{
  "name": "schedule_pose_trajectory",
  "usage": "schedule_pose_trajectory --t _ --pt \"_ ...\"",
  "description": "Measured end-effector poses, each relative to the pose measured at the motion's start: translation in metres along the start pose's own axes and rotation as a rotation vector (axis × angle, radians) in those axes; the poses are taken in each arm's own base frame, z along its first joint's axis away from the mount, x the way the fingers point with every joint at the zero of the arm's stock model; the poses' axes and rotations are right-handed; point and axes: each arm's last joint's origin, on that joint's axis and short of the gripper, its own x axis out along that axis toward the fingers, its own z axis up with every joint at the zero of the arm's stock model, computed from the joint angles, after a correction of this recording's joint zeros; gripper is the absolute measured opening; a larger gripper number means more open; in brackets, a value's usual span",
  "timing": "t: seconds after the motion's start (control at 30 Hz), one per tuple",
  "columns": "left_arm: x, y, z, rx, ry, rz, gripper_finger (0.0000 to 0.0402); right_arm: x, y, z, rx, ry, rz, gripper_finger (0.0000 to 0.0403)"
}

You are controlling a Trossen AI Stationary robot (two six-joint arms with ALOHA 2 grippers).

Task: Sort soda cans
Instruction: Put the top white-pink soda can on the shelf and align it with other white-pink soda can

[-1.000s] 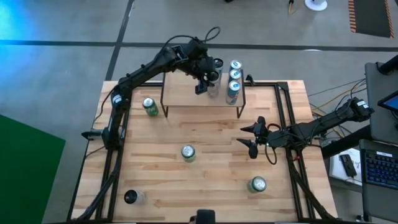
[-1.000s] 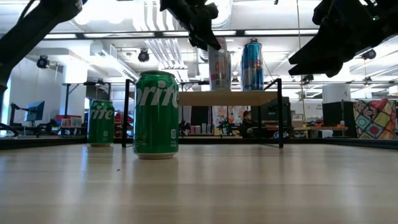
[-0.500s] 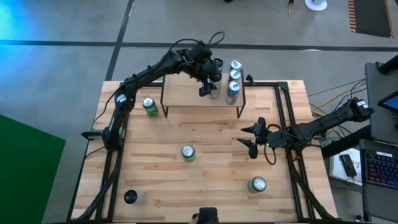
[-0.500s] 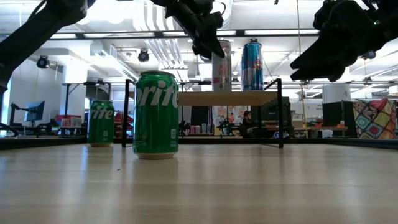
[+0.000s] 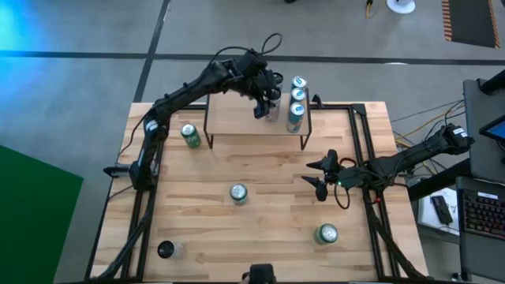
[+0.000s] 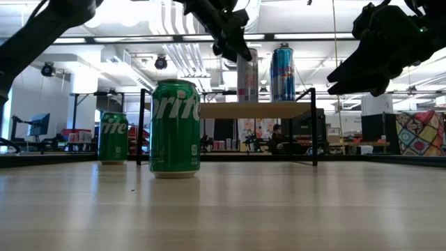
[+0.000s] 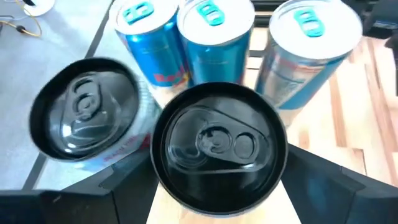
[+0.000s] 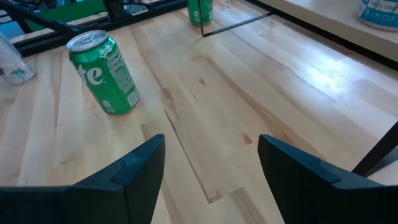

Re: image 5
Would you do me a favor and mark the green floor mat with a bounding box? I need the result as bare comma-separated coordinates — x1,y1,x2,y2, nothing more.
0,144,84,284

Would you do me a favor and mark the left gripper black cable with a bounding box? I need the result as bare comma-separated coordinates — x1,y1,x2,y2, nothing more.
208,32,284,70

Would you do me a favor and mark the black metal table frame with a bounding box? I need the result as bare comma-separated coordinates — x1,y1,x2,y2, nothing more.
84,94,429,283

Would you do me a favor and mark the green soda can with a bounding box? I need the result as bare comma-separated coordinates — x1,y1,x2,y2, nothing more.
180,122,203,149
314,222,341,246
229,182,249,207

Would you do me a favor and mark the keyboard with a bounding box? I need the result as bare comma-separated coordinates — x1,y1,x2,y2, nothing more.
455,176,505,283

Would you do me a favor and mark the blue energy drink can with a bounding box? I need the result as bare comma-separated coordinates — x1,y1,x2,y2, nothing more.
286,101,307,134
290,87,307,104
290,75,309,91

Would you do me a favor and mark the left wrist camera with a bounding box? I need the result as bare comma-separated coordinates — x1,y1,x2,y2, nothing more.
236,48,268,72

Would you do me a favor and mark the white paper sheet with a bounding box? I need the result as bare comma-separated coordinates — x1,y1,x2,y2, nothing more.
417,187,461,237

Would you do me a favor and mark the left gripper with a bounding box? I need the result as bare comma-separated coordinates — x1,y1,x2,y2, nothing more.
231,65,280,120

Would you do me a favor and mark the black desk support bar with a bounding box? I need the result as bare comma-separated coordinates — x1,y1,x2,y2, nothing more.
407,157,473,202

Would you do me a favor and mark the black mat with orange stripes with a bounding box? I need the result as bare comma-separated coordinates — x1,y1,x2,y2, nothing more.
440,0,502,50

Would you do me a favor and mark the yellow cable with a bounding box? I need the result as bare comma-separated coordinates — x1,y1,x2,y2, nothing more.
393,101,466,174

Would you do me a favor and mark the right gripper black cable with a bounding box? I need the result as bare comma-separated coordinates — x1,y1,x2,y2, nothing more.
333,157,358,210

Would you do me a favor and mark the black box-shaped device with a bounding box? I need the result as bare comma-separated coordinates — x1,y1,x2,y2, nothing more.
241,263,278,284

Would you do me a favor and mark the grey desk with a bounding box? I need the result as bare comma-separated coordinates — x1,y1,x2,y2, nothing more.
462,77,505,185

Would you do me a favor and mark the black phone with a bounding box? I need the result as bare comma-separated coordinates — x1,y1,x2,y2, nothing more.
429,195,455,226

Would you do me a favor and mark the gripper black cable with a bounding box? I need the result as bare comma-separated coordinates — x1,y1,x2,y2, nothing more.
208,32,284,70
333,157,358,210

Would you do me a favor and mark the dark screen with blue display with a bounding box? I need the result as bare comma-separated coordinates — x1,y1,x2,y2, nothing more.
479,117,505,142

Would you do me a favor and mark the white round stand base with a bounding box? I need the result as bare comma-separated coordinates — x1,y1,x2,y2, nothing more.
386,0,417,16

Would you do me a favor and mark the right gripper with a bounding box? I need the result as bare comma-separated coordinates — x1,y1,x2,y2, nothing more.
301,148,367,203

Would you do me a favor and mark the wooden shelf with black legs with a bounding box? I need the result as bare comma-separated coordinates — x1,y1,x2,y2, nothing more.
203,86,313,151

